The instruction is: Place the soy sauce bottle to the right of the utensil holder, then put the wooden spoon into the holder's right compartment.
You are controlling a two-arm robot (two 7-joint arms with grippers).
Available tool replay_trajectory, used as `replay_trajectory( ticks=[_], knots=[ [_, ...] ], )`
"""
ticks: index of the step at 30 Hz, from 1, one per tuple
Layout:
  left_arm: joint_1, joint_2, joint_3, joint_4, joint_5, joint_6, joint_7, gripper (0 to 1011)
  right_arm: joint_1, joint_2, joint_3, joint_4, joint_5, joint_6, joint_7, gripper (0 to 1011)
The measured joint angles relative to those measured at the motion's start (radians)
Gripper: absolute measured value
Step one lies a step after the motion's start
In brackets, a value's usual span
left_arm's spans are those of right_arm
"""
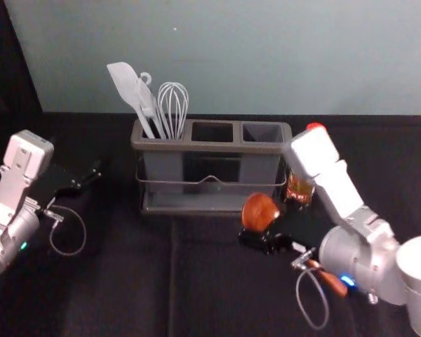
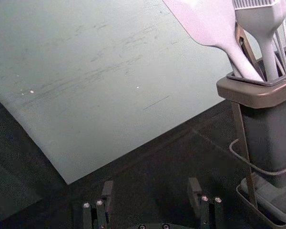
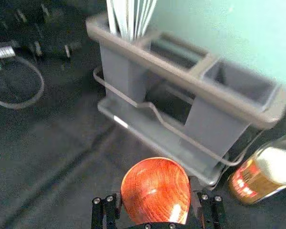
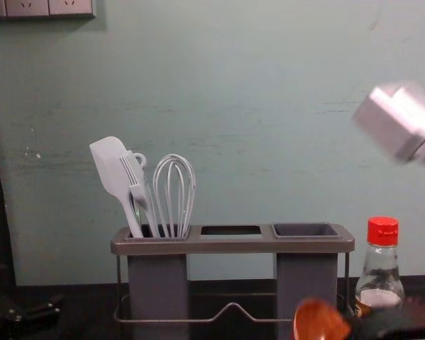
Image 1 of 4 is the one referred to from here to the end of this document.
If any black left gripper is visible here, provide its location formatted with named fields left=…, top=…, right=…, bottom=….
left=27, top=159, right=104, bottom=209

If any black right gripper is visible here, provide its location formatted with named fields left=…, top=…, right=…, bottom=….
left=238, top=206, right=338, bottom=256

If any brown wooden spoon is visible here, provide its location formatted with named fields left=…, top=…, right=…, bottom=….
left=241, top=192, right=349, bottom=298

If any brown sauce bottle red cap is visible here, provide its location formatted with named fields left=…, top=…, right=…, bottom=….
left=283, top=122, right=329, bottom=209

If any grey three-compartment utensil rack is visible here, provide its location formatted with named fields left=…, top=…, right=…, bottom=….
left=131, top=118, right=293, bottom=216

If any black table cloth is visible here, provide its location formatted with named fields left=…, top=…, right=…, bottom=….
left=0, top=111, right=421, bottom=337

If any pale grey brush with hook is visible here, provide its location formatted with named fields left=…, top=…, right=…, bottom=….
left=135, top=71, right=166, bottom=140

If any pale grey silicone spatula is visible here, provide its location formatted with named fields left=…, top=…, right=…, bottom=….
left=106, top=62, right=157, bottom=140

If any black side drape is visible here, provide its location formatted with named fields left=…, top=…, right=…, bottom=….
left=0, top=0, right=44, bottom=114

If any thin dark left gripper cable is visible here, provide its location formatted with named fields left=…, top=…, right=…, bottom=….
left=37, top=204, right=88, bottom=256

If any thin dark gripper cable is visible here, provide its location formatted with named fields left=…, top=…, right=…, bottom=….
left=290, top=246, right=330, bottom=331
left=37, top=204, right=88, bottom=256

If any thin dark right gripper cable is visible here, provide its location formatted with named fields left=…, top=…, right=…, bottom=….
left=290, top=246, right=330, bottom=331

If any pale grey wire whisk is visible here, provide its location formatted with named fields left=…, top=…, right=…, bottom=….
left=156, top=81, right=191, bottom=140

